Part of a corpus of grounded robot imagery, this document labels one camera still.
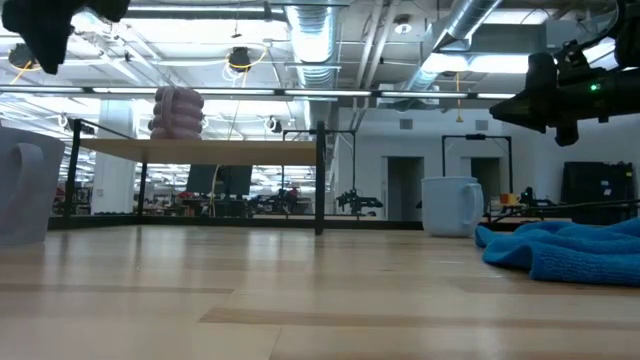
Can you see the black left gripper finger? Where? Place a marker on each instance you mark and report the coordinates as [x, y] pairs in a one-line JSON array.
[[45, 40]]

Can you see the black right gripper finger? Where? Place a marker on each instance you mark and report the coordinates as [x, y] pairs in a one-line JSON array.
[[517, 112]]

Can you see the light blue ceramic mug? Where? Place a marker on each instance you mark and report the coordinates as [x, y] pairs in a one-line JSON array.
[[450, 207]]

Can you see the pink ribbed ceramic mug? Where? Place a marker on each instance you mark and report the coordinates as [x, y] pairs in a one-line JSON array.
[[177, 115]]

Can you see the grey ceramic mug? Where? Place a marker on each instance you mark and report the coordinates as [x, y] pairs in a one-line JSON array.
[[30, 200]]

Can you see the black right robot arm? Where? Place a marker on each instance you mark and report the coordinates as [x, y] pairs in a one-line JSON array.
[[625, 90]]

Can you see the black background robot arm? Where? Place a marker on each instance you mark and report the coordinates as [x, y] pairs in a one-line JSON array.
[[357, 202]]

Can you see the orange mug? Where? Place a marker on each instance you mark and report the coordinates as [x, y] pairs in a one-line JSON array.
[[509, 199]]

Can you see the black cabinet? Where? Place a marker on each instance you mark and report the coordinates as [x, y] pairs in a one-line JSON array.
[[597, 190]]

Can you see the blue terry towel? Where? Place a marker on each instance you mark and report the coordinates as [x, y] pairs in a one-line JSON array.
[[575, 250]]

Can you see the dark computer monitor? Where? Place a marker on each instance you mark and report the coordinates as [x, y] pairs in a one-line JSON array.
[[220, 180]]

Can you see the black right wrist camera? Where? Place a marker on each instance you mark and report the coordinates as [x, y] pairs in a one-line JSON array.
[[567, 135]]

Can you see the wooden shelf with black frame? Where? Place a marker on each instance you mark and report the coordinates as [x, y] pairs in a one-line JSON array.
[[200, 151]]

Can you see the silver ribbed ceiling duct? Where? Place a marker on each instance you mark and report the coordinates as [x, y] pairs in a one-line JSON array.
[[312, 40]]

